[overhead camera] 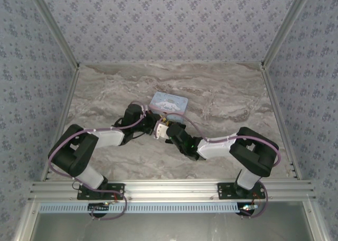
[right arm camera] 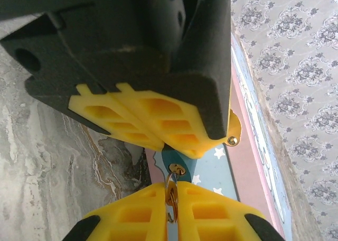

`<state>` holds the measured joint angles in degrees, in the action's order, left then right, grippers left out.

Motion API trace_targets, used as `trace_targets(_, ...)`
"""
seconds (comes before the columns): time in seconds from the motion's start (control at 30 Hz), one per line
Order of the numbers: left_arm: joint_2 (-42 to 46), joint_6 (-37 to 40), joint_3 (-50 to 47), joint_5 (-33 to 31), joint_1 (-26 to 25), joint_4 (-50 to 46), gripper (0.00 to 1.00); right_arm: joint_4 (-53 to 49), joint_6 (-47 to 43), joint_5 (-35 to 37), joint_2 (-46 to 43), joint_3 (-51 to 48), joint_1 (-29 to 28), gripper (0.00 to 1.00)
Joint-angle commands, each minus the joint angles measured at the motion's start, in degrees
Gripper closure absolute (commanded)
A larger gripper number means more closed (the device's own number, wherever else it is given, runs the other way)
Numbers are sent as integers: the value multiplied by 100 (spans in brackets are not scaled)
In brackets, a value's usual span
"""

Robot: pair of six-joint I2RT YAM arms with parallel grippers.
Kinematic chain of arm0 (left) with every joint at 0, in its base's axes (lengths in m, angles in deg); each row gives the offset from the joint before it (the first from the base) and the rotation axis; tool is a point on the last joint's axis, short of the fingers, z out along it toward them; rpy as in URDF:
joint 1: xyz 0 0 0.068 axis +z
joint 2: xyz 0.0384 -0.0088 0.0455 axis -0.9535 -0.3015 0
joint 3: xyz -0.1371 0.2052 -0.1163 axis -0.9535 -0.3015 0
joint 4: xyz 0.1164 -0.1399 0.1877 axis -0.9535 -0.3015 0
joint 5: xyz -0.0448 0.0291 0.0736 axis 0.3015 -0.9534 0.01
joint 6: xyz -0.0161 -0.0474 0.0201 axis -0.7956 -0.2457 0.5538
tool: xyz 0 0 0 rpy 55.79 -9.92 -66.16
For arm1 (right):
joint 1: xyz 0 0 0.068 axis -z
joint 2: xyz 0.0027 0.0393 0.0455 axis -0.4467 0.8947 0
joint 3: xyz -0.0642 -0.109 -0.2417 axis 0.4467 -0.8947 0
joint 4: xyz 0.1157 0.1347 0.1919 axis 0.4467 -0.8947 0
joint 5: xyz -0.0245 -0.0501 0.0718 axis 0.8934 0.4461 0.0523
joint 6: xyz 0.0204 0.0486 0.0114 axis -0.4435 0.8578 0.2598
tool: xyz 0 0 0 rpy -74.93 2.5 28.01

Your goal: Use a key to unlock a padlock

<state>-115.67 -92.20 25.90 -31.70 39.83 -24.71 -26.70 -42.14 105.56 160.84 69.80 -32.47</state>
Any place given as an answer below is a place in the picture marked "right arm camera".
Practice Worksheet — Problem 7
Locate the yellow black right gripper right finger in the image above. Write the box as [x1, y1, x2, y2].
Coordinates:
[176, 181, 285, 241]

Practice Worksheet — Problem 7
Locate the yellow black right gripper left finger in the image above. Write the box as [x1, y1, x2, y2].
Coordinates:
[62, 182, 169, 241]

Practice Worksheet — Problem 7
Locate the gold key ring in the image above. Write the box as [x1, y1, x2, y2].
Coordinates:
[165, 181, 180, 224]

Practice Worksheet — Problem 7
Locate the teal padlock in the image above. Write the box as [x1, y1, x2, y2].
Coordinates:
[160, 145, 198, 184]

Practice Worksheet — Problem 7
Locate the silver key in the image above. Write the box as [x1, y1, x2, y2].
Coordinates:
[164, 163, 185, 191]

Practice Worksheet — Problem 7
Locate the gold box hasp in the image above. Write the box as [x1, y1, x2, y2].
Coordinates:
[226, 110, 242, 148]

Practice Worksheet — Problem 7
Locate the pastel cartoon storage box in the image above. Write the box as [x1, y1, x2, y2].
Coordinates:
[146, 34, 294, 241]

